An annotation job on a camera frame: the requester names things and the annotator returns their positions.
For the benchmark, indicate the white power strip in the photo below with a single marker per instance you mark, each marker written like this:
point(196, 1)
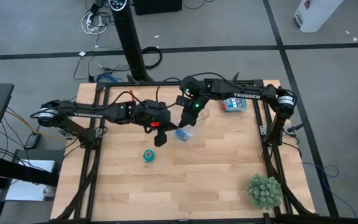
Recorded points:
point(89, 19)

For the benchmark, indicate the black floor box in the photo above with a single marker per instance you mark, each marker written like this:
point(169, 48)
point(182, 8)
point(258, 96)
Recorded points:
point(157, 6)

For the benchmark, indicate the green white first aid kit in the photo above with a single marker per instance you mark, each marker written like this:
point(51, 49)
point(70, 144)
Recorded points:
point(236, 105)

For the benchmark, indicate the red tape tag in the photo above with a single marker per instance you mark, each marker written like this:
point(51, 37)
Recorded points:
point(155, 124)

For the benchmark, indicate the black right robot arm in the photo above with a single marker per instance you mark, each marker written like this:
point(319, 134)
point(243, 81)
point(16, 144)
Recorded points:
point(247, 93)

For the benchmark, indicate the black aluminium frame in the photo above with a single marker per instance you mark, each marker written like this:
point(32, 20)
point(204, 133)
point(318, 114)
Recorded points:
point(269, 161)

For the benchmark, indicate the black power adapter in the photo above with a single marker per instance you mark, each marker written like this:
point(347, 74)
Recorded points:
point(32, 140)

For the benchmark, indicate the black desk leg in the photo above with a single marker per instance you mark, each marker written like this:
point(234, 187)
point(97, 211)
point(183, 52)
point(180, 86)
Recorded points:
point(16, 171)

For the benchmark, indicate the white floor appliance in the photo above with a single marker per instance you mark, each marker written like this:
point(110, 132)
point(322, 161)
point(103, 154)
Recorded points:
point(315, 15)

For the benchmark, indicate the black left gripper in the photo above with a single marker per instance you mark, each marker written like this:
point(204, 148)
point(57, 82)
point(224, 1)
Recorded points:
point(153, 113)

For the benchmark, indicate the white flat box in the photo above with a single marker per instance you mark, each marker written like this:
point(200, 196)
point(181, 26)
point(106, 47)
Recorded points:
point(26, 191)

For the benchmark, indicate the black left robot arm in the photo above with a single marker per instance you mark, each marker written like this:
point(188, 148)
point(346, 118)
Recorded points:
point(85, 113)

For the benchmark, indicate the grey metal bracket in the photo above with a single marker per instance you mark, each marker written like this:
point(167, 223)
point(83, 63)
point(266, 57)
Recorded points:
point(66, 134)
point(263, 130)

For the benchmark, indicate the black tower fan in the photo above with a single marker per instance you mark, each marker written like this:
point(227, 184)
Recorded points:
point(129, 37)

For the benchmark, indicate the green artificial plant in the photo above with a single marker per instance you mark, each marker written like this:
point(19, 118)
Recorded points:
point(264, 191)

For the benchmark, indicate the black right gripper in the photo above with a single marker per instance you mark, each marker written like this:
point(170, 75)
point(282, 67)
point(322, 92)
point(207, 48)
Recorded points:
point(195, 107)

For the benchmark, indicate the blue bandage roll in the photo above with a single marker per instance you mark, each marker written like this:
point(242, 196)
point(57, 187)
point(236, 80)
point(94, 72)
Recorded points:
point(181, 135)

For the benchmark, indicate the clear plastic bin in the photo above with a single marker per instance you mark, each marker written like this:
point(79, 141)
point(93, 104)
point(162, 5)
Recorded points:
point(202, 116)

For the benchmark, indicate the clear plastic bag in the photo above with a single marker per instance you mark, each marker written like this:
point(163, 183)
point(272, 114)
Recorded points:
point(188, 132)

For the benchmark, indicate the teal elastic bandage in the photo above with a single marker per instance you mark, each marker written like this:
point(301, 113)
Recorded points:
point(148, 155)

